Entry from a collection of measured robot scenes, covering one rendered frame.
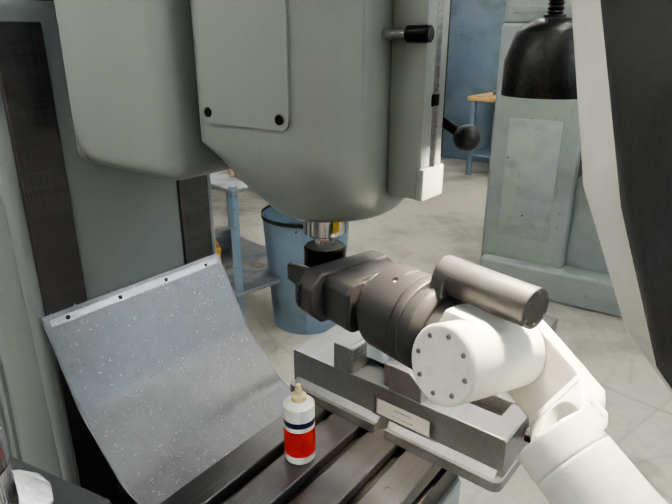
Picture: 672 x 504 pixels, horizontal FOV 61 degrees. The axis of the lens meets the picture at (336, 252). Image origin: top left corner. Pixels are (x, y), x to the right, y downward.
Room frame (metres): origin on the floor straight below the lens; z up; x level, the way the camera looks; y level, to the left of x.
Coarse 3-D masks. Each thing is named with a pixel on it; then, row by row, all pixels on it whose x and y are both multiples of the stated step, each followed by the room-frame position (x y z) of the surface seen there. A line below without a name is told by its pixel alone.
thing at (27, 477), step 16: (16, 464) 0.38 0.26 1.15; (16, 480) 0.35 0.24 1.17; (32, 480) 0.35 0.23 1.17; (48, 480) 0.36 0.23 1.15; (64, 480) 0.37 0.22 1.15; (32, 496) 0.33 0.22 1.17; (48, 496) 0.33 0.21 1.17; (64, 496) 0.35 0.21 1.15; (80, 496) 0.35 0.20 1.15; (96, 496) 0.35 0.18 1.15
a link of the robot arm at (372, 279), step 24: (336, 264) 0.56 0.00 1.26; (360, 264) 0.57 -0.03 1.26; (384, 264) 0.57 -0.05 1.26; (312, 288) 0.53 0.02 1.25; (336, 288) 0.52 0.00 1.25; (360, 288) 0.51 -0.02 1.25; (384, 288) 0.49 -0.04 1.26; (312, 312) 0.53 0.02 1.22; (336, 312) 0.52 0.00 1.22; (360, 312) 0.49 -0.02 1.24; (384, 312) 0.47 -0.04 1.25; (384, 336) 0.46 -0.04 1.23
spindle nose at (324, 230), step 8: (304, 224) 0.60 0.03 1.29; (312, 224) 0.59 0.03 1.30; (320, 224) 0.58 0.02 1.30; (328, 224) 0.58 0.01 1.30; (344, 224) 0.60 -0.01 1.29; (304, 232) 0.60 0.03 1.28; (312, 232) 0.59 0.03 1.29; (320, 232) 0.58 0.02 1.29; (328, 232) 0.58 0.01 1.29; (344, 232) 0.60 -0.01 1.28
